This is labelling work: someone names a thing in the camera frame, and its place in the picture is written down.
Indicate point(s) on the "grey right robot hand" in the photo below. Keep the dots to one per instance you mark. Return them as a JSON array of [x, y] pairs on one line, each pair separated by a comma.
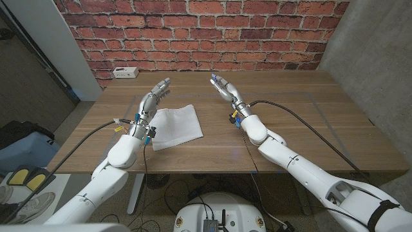
[[230, 93]]

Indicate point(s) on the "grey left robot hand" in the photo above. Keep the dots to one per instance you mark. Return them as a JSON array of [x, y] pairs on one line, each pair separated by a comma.
[[149, 103]]

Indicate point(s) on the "white handkerchief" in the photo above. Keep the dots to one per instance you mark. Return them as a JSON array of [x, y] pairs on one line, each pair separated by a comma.
[[177, 127]]

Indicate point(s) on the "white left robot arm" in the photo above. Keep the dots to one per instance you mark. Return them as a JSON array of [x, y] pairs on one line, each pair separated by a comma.
[[103, 183]]

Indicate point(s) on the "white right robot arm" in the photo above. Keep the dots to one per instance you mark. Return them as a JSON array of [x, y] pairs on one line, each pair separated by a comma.
[[315, 177]]

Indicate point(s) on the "white power strip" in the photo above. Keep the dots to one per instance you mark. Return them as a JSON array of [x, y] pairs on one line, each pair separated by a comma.
[[125, 72]]

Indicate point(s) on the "red brick printed backdrop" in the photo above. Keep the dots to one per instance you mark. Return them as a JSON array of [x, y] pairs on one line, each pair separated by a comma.
[[206, 32]]

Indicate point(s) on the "black round fan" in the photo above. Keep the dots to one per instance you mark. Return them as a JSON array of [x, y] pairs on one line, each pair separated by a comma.
[[157, 181]]

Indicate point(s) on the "white table leg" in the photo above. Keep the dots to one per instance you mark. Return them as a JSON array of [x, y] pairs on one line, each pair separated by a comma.
[[135, 193]]

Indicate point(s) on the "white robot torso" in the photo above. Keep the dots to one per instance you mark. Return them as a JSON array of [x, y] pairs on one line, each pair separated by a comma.
[[222, 206]]

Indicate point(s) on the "grey table leg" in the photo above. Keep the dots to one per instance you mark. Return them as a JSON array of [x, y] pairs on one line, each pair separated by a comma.
[[302, 199]]

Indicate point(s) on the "black bag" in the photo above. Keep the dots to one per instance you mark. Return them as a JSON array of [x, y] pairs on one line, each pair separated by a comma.
[[19, 130]]

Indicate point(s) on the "blue storage box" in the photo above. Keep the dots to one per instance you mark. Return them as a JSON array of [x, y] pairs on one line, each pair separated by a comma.
[[25, 154]]

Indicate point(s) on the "yellow black foot pedal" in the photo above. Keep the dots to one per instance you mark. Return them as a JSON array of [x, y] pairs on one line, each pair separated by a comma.
[[38, 181], [19, 176]]

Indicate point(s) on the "grey sneaker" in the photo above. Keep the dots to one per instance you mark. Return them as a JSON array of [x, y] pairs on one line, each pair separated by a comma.
[[4, 195], [32, 207]]

